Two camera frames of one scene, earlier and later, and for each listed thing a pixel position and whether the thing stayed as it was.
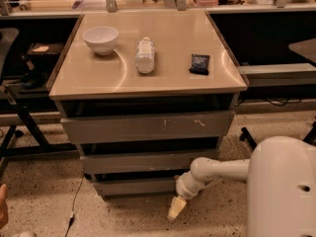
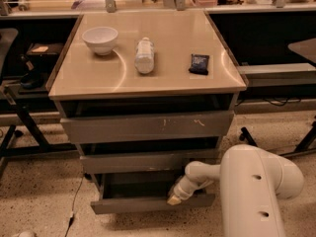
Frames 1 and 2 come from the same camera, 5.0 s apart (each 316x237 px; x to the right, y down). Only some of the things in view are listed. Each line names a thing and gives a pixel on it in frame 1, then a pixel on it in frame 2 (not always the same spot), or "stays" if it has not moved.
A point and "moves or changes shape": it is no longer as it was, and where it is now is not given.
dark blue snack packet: x=199 y=64 stays
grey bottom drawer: x=137 y=187 moves or changes shape
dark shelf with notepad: x=45 y=48 stays
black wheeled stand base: x=245 y=136 stays
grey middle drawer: x=143 y=163 stays
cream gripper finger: x=178 y=203 → x=174 y=200
